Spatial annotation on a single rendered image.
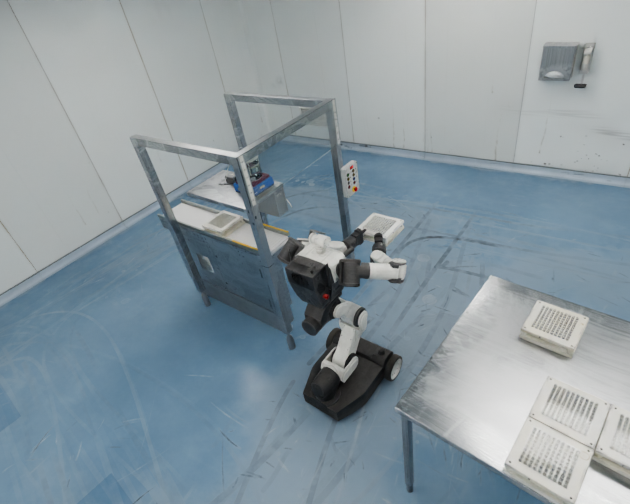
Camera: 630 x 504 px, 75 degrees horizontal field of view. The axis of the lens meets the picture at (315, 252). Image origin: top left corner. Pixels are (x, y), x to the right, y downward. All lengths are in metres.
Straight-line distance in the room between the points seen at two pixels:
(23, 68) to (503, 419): 5.31
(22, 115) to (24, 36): 0.79
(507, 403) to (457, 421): 0.25
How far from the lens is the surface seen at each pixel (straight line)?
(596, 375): 2.38
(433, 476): 2.94
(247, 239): 3.22
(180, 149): 2.94
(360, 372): 3.11
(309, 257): 2.31
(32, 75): 5.62
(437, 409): 2.10
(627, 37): 5.28
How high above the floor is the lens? 2.67
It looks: 36 degrees down
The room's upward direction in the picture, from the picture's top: 11 degrees counter-clockwise
